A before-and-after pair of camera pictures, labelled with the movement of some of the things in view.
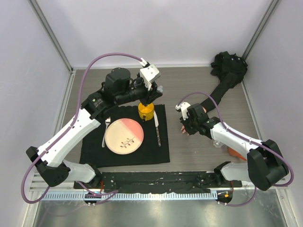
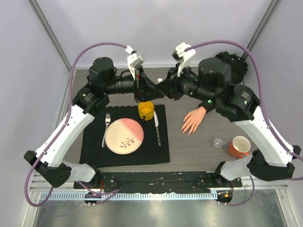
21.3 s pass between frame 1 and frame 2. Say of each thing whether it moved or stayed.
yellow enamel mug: stayed
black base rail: stayed
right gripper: moved
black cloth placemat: stayed
